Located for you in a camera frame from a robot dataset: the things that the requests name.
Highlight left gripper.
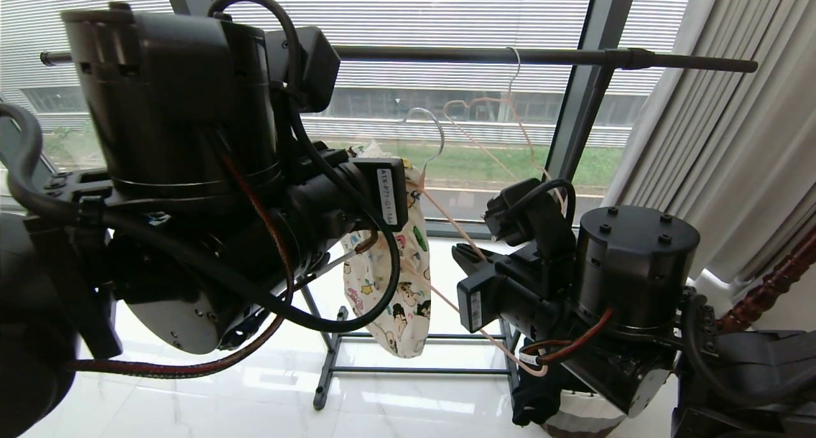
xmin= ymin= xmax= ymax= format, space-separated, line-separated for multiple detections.
xmin=290 ymin=157 xmax=409 ymax=235

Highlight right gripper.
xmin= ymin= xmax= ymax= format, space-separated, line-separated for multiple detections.
xmin=451 ymin=243 xmax=578 ymax=346

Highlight cream printed garment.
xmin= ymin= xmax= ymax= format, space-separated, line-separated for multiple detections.
xmin=341 ymin=140 xmax=432 ymax=360

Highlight black clothes rack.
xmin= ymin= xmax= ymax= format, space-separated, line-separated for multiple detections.
xmin=40 ymin=43 xmax=759 ymax=412

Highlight white laundry basket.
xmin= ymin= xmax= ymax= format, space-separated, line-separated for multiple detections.
xmin=541 ymin=390 xmax=629 ymax=438

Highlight window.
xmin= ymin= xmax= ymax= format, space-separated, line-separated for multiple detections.
xmin=0 ymin=0 xmax=697 ymax=241

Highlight beige curtain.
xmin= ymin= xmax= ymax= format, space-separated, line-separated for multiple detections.
xmin=602 ymin=0 xmax=816 ymax=286

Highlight brown turned wooden stand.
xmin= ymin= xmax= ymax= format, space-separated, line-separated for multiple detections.
xmin=715 ymin=224 xmax=816 ymax=335

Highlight black cable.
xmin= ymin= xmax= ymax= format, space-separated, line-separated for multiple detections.
xmin=510 ymin=179 xmax=816 ymax=408
xmin=0 ymin=0 xmax=402 ymax=334

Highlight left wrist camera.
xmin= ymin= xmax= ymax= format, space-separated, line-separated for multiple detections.
xmin=265 ymin=26 xmax=342 ymax=113

